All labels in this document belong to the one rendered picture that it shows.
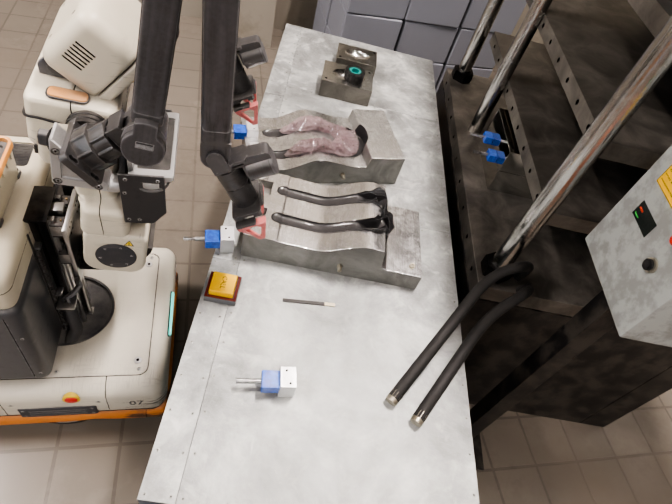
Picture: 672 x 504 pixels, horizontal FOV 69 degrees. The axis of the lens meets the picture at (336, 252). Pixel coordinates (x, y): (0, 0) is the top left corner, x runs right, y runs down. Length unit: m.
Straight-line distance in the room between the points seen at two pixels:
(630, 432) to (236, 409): 1.96
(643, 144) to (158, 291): 1.59
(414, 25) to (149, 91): 2.53
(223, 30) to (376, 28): 2.41
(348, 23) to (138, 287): 1.99
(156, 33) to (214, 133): 0.20
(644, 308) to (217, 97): 0.95
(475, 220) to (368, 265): 0.54
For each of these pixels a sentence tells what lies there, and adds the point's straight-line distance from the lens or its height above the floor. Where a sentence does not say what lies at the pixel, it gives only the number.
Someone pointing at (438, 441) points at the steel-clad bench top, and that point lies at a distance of 1.23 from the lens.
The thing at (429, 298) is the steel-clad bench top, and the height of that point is 0.80.
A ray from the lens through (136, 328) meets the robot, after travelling 1.85.
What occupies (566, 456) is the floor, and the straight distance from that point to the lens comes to 2.42.
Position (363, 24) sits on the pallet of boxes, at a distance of 3.19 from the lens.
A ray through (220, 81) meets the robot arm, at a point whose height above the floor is 1.38.
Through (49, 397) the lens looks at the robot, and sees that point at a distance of 1.81.
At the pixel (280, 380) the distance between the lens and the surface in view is 1.12.
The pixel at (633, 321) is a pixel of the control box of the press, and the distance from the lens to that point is 1.24.
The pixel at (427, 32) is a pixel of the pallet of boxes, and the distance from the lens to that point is 3.35.
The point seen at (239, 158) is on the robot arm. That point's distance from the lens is 1.02.
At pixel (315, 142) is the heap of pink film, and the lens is 1.57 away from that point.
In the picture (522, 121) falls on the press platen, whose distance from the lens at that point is 1.82.
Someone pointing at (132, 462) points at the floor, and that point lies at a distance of 1.96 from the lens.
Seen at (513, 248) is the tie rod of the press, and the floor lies 0.93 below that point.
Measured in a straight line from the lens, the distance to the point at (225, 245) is 1.34.
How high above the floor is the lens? 1.86
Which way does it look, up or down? 49 degrees down
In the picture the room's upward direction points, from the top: 19 degrees clockwise
